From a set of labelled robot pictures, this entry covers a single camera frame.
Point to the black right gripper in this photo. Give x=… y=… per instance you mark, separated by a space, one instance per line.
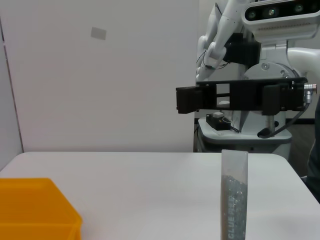
x=242 y=96

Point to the grey marker pen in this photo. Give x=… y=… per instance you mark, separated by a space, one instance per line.
x=235 y=200

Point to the slim white idle robot arm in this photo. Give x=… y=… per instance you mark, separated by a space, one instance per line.
x=222 y=30

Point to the black electronics box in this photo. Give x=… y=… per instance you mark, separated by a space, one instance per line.
x=217 y=123

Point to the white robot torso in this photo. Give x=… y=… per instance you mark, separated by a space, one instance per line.
x=250 y=135

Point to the dark grey trouser leg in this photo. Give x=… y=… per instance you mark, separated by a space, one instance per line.
x=314 y=162

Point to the yellow plastic storage bin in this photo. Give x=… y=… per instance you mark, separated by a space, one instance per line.
x=32 y=207

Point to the grey wall label sticker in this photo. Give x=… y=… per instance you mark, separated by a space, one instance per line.
x=98 y=33

